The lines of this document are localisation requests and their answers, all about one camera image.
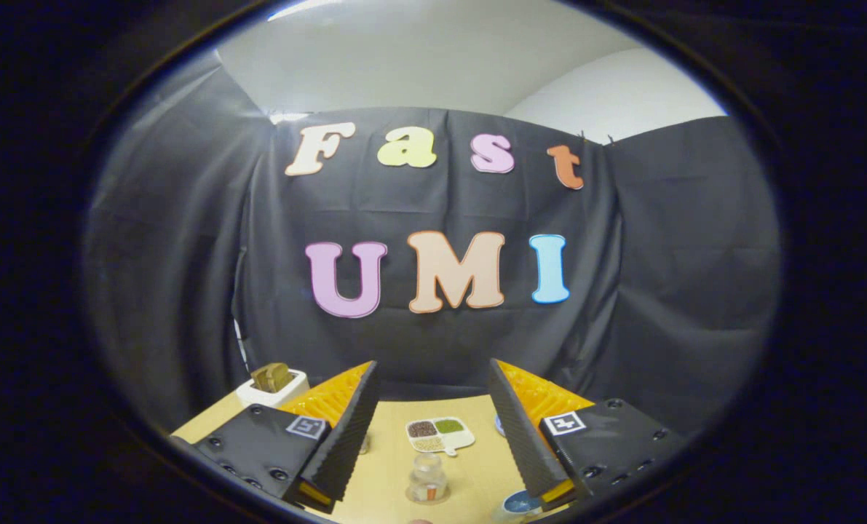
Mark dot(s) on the white divided dish with beans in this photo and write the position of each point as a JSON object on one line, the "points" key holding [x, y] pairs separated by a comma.
{"points": [[440, 434]]}

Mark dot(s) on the white and blue cup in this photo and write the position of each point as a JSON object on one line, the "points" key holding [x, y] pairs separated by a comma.
{"points": [[520, 503]]}

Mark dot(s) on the pale blue coaster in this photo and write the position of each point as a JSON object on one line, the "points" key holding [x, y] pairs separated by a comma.
{"points": [[499, 426]]}

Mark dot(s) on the white toaster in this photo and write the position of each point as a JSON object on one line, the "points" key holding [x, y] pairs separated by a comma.
{"points": [[262, 397]]}

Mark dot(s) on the black backdrop cloth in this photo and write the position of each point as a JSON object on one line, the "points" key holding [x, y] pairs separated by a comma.
{"points": [[433, 342]]}

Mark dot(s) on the clear juice bottle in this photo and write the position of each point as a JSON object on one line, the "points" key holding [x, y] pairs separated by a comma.
{"points": [[428, 477]]}

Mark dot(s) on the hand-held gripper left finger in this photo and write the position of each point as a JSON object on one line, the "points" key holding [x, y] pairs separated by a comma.
{"points": [[353, 429]]}

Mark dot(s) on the brown bread slice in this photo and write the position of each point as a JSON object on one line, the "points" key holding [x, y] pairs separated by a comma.
{"points": [[272, 377]]}

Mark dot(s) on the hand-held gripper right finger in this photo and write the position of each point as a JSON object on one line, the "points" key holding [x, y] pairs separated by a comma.
{"points": [[517, 429]]}

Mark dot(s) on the wooden table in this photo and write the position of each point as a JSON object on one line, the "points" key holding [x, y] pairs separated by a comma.
{"points": [[389, 473]]}

